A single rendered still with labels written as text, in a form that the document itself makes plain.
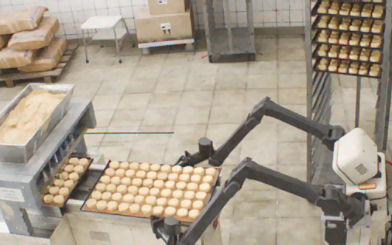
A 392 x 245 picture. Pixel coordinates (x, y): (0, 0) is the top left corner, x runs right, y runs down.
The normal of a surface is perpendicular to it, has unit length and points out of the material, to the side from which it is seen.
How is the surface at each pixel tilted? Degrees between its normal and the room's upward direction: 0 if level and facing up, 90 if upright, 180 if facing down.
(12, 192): 90
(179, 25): 90
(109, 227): 90
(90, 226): 90
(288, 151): 0
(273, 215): 0
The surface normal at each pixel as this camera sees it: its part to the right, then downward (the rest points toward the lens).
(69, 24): -0.10, 0.58
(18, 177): -0.09, -0.81
